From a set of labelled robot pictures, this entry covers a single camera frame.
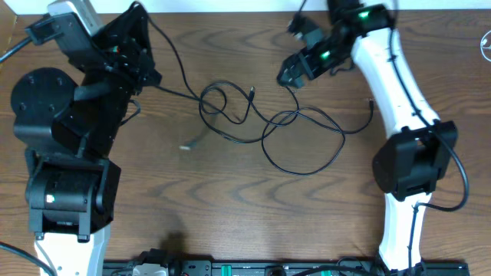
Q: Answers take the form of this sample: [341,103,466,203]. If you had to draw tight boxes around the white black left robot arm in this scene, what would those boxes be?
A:
[1,1,162,275]

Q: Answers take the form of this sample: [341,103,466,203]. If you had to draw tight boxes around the cardboard panel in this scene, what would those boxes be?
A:
[0,0,18,56]

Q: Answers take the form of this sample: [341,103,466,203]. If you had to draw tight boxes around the thin black cable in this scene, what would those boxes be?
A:
[179,86,375,151]

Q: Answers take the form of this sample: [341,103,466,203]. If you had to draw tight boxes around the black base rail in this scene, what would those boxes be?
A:
[102,248,470,276]

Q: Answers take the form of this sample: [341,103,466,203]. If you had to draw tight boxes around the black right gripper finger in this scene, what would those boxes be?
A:
[276,73,305,89]
[278,54,303,76]

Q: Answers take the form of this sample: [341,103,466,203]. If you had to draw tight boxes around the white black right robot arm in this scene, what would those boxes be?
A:
[277,1,458,275]

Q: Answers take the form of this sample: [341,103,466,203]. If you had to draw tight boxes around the white usb cable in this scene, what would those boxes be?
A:
[479,30,491,63]

